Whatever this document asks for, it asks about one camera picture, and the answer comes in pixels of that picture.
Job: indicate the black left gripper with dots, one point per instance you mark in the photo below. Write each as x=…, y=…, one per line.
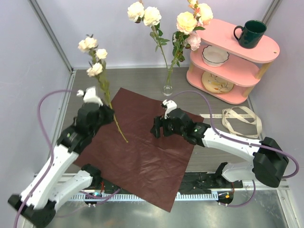
x=109, y=112

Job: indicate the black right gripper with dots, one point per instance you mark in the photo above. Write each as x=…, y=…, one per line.
x=158, y=123

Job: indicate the dark red wrapping paper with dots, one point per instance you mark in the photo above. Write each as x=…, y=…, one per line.
x=130, y=157

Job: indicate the pale pink rose stem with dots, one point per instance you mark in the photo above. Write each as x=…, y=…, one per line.
x=97, y=67

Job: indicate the cream printed ribbon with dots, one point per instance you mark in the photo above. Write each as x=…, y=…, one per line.
x=243, y=114

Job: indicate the white rose stem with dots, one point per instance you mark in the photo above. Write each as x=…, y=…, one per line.
x=150, y=17

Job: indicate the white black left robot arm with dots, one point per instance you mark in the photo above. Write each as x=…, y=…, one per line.
x=40, y=201

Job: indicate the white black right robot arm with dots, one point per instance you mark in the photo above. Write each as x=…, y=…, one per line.
x=263, y=160

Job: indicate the clear glass vase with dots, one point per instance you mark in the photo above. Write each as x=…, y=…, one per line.
x=167, y=87

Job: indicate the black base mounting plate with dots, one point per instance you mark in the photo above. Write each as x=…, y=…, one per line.
x=204, y=181

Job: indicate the yellow patterned plate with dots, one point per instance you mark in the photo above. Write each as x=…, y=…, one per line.
x=216, y=84

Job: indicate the white scalloped bowl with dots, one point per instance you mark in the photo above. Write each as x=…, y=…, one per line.
x=214, y=57

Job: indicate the pink three-tier shelf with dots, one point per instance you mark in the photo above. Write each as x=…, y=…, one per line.
x=244, y=67

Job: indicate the dark green mug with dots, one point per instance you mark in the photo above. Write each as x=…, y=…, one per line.
x=251, y=33

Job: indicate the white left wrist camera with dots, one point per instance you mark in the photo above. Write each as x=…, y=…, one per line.
x=90, y=96

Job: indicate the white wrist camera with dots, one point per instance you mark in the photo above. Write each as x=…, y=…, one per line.
x=168, y=105
x=90, y=96

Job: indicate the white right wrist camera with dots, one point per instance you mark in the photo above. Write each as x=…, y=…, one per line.
x=168, y=105

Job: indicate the aluminium frame post left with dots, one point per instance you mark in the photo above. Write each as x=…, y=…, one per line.
x=49, y=31

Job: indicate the aluminium frame post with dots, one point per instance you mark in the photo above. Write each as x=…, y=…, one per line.
x=49, y=31
x=274, y=5

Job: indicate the aluminium front rail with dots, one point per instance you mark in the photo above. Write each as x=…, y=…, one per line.
x=215, y=194

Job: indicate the aluminium frame post right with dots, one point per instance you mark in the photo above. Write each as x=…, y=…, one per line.
x=274, y=5

